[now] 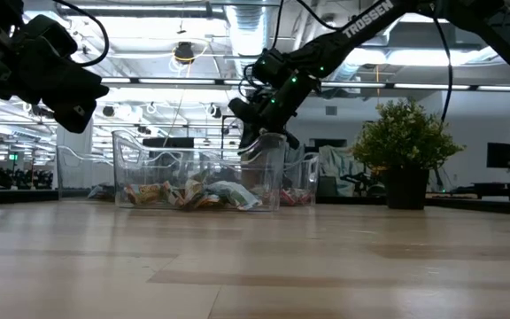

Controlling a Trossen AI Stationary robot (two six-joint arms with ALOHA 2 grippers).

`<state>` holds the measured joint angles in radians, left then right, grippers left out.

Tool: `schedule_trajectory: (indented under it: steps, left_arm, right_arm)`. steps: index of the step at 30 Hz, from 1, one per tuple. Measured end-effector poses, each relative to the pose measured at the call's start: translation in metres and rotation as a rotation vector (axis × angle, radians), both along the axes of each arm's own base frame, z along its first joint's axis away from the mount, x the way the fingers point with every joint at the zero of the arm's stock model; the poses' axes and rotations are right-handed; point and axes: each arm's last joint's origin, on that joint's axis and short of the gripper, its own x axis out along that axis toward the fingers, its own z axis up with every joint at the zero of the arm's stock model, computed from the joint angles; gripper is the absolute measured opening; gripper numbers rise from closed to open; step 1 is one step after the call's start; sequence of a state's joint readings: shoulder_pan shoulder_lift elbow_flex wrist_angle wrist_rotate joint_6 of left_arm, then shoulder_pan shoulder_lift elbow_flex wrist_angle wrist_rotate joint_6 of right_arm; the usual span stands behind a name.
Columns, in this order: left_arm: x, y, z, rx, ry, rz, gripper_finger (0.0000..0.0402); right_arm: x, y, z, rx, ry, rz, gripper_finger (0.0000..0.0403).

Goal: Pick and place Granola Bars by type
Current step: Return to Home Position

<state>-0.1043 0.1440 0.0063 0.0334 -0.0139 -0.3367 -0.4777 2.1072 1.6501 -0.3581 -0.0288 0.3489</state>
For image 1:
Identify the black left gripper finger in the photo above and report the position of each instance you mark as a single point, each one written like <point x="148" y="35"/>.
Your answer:
<point x="78" y="95"/>
<point x="75" y="75"/>

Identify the red granola bar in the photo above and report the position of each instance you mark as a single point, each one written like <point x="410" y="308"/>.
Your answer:
<point x="290" y="197"/>
<point x="306" y="196"/>

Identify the blue white granola bar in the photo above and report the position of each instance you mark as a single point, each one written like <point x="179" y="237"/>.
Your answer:
<point x="235" y="195"/>

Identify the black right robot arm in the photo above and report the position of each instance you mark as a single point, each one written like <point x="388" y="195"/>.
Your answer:
<point x="326" y="46"/>

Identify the clear plastic bin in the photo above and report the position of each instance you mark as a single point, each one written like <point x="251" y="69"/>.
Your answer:
<point x="303" y="173"/>
<point x="157" y="164"/>
<point x="78" y="173"/>

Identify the white pillar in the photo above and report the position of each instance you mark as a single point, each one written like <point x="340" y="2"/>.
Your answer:
<point x="74" y="139"/>

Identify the pale green tarp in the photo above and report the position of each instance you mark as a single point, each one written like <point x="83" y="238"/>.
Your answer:
<point x="337" y="161"/>

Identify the wide black monitor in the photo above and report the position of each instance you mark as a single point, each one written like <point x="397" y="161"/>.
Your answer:
<point x="168" y="142"/>

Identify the long ceiling light strip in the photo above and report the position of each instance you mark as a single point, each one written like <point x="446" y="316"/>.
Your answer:
<point x="180" y="81"/>

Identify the small potted green plant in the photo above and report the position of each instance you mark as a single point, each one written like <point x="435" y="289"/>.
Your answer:
<point x="405" y="142"/>

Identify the small black monitor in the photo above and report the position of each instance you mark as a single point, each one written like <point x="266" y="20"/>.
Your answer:
<point x="500" y="155"/>

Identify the dark background desk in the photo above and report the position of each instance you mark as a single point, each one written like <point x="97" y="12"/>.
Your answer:
<point x="503" y="188"/>

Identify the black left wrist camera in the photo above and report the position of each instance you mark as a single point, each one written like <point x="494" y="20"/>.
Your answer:
<point x="75" y="116"/>

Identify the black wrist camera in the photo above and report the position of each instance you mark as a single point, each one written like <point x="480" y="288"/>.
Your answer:
<point x="241" y="111"/>
<point x="75" y="116"/>

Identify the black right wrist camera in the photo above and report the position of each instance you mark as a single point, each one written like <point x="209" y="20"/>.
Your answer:
<point x="241" y="111"/>

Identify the vertical silver ventilation duct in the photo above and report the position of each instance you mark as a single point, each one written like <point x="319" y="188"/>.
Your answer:
<point x="248" y="31"/>

